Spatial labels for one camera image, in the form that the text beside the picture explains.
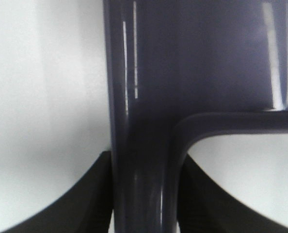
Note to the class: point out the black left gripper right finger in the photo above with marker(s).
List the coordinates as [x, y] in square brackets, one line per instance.
[204, 207]

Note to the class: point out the purple plastic dustpan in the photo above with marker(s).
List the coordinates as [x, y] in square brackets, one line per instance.
[180, 71]

